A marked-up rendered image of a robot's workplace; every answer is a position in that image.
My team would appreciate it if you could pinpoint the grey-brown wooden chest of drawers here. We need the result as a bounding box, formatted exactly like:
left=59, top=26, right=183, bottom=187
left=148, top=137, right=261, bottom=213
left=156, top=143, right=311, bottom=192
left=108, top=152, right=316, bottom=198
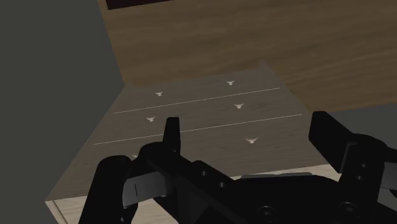
left=45, top=60, right=342, bottom=224

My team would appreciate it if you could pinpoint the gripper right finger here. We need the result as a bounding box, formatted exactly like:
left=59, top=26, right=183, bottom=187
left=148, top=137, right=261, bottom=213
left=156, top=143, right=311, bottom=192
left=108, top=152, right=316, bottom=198
left=308, top=110, right=397, bottom=218

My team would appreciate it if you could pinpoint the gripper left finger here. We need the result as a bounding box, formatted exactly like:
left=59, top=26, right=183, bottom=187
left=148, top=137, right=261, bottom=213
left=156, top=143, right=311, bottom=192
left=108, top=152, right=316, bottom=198
left=78, top=116, right=246, bottom=224

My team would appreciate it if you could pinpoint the dark robot stand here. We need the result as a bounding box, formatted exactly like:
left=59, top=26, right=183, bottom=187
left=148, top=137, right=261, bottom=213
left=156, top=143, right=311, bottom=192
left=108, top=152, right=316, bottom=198
left=105, top=0, right=174, bottom=10

